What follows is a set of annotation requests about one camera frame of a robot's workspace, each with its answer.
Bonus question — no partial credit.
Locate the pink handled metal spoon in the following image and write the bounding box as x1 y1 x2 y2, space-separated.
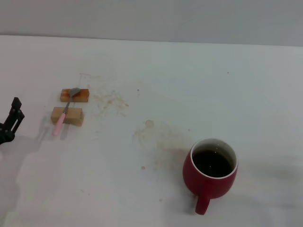
52 87 81 137

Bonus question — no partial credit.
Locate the orange stained wooden block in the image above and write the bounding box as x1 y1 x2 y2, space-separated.
60 88 90 104

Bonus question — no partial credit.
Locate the red ceramic coffee cup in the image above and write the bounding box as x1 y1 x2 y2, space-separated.
182 138 239 216

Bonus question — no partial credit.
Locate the plain light wooden block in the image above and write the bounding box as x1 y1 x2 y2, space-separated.
51 106 85 127

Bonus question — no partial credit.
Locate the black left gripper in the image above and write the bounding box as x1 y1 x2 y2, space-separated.
0 96 26 145

